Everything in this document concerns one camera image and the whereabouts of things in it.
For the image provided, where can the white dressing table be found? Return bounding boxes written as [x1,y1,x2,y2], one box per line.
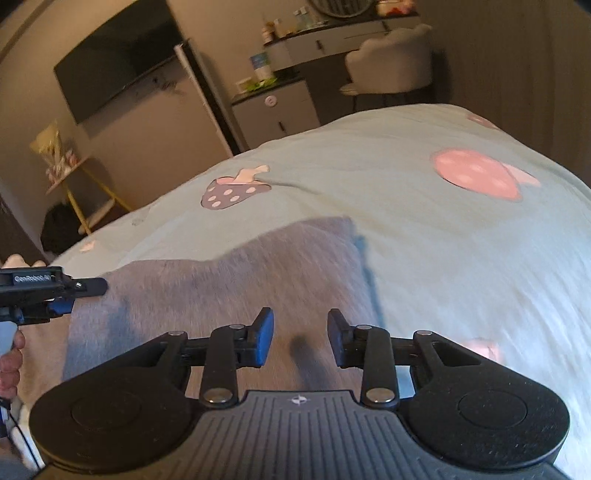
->
[264,15,421,71]

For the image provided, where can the black wall television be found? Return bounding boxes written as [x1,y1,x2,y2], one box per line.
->
[54,0,183,123]

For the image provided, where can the black bag on floor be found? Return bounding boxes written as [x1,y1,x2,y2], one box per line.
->
[40,202,84,256]

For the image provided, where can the grey sweatpants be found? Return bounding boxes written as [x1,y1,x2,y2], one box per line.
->
[62,217,378,391]

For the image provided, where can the light blue mushroom duvet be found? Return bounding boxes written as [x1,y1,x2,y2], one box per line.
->
[8,103,591,480]

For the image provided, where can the white fluffy chair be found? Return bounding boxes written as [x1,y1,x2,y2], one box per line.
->
[339,24,433,111]

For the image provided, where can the white low cabinet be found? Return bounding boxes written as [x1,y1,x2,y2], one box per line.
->
[231,79,321,149]

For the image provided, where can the yellow snack bag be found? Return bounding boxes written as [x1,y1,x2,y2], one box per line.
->
[30,121,67,181]

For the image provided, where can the yellow legged side table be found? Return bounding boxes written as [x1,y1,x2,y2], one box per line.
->
[45,156,133,236]

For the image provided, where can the blue white canister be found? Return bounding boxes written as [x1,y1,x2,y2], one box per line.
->
[249,52,276,82]

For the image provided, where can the person's left hand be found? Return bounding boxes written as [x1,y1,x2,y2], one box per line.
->
[0,254,50,402]

